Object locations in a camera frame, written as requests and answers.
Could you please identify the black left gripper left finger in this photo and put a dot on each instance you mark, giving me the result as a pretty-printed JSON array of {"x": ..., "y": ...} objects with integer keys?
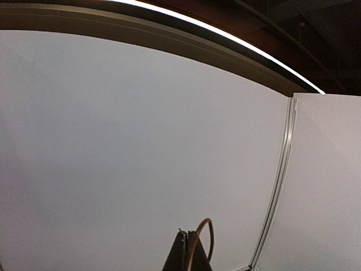
[{"x": 177, "y": 257}]

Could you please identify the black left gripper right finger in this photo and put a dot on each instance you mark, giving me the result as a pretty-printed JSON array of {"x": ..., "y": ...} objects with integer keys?
[{"x": 196, "y": 256}]

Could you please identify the right aluminium corner post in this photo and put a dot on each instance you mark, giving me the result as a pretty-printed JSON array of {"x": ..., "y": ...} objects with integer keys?
[{"x": 281, "y": 171}]

